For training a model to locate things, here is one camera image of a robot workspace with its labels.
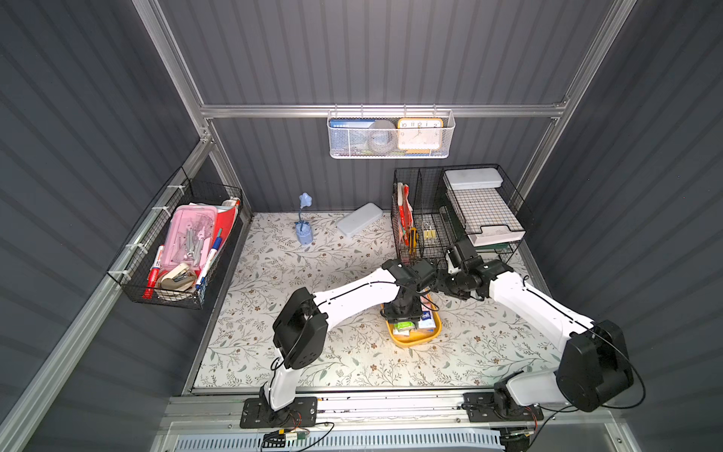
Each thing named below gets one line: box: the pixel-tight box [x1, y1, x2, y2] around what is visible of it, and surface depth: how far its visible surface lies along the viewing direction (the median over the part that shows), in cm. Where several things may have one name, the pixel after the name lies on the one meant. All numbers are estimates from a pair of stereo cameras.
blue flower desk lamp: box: [294, 192, 314, 246], surface depth 107 cm
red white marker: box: [143, 244, 165, 300], surface depth 66 cm
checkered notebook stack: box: [446, 185, 526, 247], surface depth 93 cm
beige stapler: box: [160, 262, 196, 291], surface depth 65 cm
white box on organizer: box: [445, 168, 504, 191], surface depth 104 cm
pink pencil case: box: [162, 204, 218, 271], surface depth 74 cm
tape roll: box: [368, 119, 398, 153], surface depth 89 cm
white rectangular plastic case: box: [337, 201, 384, 238], surface depth 120 cm
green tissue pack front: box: [394, 321, 416, 332], surface depth 80 cm
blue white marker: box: [194, 227, 224, 291], surface depth 71 cm
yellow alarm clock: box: [397, 117, 445, 151], surface depth 90 cm
